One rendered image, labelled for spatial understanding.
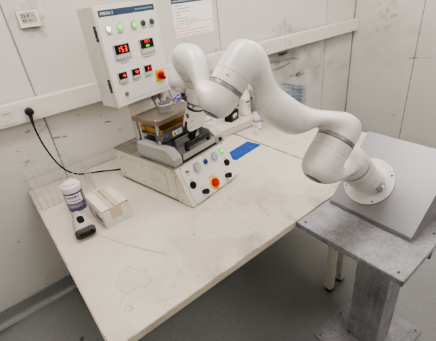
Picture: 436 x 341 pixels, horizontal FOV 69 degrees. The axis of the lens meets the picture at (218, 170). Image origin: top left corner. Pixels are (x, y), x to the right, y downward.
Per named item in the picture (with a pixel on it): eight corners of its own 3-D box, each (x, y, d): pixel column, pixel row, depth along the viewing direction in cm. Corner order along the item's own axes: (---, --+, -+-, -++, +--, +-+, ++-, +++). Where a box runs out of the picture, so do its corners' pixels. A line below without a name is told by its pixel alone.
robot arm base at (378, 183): (407, 173, 116) (393, 155, 104) (374, 214, 119) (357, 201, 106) (363, 151, 130) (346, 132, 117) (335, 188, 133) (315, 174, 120)
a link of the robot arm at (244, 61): (325, 164, 107) (350, 122, 107) (349, 172, 96) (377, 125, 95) (201, 84, 90) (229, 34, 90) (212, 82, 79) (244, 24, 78)
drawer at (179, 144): (142, 148, 157) (139, 134, 153) (174, 132, 171) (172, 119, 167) (183, 162, 140) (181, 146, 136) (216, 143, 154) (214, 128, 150)
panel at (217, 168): (196, 205, 141) (178, 168, 137) (237, 175, 160) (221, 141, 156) (199, 205, 139) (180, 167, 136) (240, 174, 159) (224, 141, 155)
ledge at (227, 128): (166, 139, 212) (165, 132, 210) (256, 104, 254) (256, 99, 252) (191, 151, 191) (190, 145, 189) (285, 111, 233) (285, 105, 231)
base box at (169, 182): (122, 176, 172) (114, 148, 164) (172, 149, 196) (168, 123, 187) (193, 208, 140) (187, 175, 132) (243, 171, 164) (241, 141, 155)
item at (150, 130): (141, 132, 153) (137, 114, 148) (175, 117, 167) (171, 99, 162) (165, 139, 142) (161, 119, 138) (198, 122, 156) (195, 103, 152)
